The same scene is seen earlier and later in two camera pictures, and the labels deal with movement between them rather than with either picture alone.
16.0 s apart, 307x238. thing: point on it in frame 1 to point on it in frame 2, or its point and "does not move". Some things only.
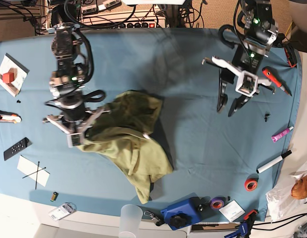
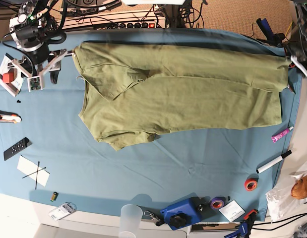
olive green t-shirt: [122, 133] to [132, 91]
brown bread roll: [302, 188] does not move
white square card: [232, 210] does not move
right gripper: [247, 62] to [301, 67]
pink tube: [274, 137] does not move
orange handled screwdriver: [268, 73] to [291, 88]
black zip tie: [37, 171] does not move
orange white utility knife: [3, 116] does not move
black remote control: [22, 144] does not move
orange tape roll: [250, 184] does not move
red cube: [8, 77] does not move
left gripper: [75, 119] to [35, 80]
